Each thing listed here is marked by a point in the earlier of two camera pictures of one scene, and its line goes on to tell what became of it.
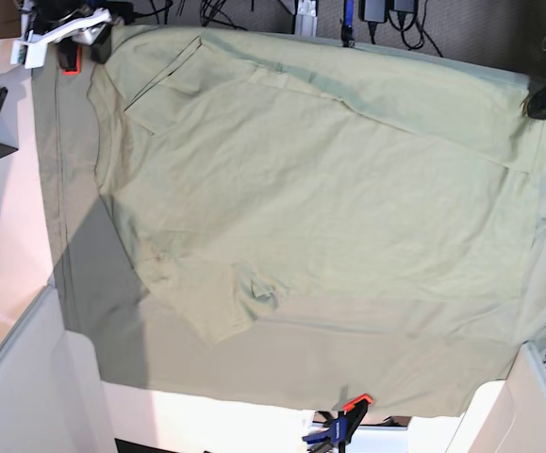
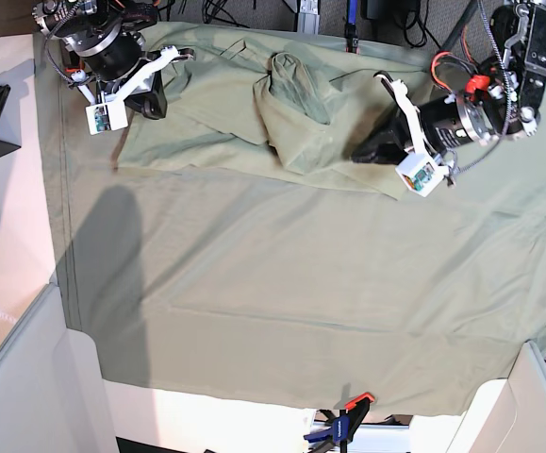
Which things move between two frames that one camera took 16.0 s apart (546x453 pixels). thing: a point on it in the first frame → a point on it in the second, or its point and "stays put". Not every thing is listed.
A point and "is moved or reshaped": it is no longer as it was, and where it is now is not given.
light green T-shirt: [260, 176] is moved or reshaped
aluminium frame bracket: [306, 19] stays put
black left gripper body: [101, 48] → [107, 53]
